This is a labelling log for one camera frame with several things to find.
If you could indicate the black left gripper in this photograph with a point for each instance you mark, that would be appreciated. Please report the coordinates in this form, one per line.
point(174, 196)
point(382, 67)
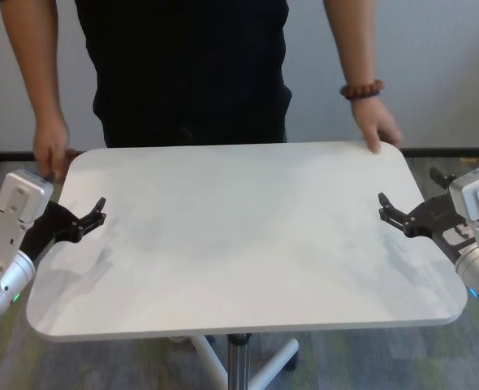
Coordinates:
point(48, 227)

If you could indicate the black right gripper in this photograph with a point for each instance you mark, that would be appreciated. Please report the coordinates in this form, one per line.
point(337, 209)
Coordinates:
point(434, 211)

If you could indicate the white rolling table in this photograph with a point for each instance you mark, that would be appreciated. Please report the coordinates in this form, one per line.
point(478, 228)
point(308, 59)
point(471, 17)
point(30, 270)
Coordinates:
point(239, 243)

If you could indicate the person's right forearm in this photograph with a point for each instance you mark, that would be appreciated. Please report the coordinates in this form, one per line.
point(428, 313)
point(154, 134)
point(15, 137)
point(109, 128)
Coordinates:
point(32, 61)

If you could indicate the person's left forearm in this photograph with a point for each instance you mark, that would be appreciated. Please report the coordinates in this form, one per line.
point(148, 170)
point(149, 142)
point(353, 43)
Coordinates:
point(353, 44)

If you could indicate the person's left hand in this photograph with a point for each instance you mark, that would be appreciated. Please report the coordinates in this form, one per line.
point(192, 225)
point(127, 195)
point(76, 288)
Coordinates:
point(373, 120)

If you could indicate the person's right hand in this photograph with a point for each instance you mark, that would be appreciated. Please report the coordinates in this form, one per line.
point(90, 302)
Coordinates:
point(53, 142)

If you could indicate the small yellow floor marker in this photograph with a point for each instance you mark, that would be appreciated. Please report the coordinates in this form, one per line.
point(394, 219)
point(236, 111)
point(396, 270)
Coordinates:
point(469, 161)

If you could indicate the person in black shirt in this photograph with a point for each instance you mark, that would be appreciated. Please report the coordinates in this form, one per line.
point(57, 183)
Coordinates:
point(182, 73)

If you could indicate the black wall baseboard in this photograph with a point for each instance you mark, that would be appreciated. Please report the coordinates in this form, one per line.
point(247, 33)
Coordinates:
point(446, 153)

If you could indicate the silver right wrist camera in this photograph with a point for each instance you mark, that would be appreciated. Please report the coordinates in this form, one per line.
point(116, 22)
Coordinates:
point(473, 191)

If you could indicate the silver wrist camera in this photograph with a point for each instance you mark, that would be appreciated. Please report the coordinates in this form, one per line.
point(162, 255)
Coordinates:
point(473, 191)
point(16, 211)

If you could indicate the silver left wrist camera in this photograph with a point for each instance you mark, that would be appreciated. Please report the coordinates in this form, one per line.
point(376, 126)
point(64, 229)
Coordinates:
point(16, 211)

